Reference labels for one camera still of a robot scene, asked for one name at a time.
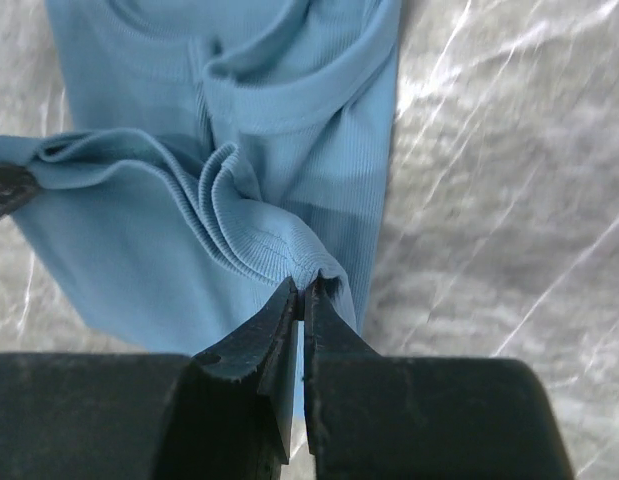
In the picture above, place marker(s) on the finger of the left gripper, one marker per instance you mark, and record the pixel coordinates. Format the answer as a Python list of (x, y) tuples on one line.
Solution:
[(17, 187)]

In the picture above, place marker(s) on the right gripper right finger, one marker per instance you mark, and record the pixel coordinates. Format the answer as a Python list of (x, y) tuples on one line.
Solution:
[(371, 416)]

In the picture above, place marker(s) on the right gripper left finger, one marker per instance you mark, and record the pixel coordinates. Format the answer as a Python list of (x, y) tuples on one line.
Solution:
[(224, 413)]

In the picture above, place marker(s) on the blue tank top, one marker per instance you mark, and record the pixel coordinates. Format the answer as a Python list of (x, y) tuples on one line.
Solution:
[(219, 147)]

